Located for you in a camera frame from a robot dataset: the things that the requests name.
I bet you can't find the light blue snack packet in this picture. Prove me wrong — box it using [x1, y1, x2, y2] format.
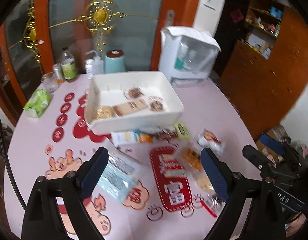
[97, 152, 142, 204]

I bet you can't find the green pineapple cake packet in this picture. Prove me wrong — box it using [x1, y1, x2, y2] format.
[173, 121, 191, 140]

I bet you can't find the brown chocolate snack packet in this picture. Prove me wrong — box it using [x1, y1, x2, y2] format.
[154, 127, 178, 140]

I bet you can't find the yellow rice cracker snack pack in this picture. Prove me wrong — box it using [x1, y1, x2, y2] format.
[96, 106, 115, 120]

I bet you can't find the small dark candy packet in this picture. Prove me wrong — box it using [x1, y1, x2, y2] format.
[205, 194, 226, 216]

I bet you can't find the clear cracker snack pack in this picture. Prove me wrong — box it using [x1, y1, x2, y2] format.
[179, 142, 216, 196]

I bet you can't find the white red snack pouch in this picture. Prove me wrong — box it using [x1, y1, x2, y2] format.
[197, 129, 225, 155]

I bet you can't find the red white snack packet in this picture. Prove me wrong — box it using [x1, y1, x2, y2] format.
[159, 154, 187, 178]

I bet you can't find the wooden shelf cabinet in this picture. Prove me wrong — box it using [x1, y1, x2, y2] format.
[220, 0, 308, 140]

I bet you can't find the white orange snack bar packet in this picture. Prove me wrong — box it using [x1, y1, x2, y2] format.
[110, 131, 153, 147]

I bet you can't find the green tissue pack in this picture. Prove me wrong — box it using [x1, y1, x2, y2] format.
[23, 89, 51, 118]

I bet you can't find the brown pastry packet in bin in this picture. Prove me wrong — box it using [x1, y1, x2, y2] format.
[113, 99, 148, 116]

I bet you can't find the clear glass cup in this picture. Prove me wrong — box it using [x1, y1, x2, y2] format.
[41, 72, 59, 94]

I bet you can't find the white plastic storage bin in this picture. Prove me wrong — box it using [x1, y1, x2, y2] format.
[84, 71, 184, 135]

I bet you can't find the dark snack pack in bin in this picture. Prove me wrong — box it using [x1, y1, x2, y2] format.
[123, 87, 144, 100]

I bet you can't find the green label bottle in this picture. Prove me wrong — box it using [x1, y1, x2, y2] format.
[61, 47, 77, 82]

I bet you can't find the white squeeze bottle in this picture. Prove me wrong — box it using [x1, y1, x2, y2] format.
[85, 50, 104, 79]

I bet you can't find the light blue canister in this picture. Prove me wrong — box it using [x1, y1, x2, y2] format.
[104, 50, 126, 74]

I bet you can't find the glass door with gold ornament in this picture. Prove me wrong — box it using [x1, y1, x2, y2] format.
[0, 0, 199, 105]

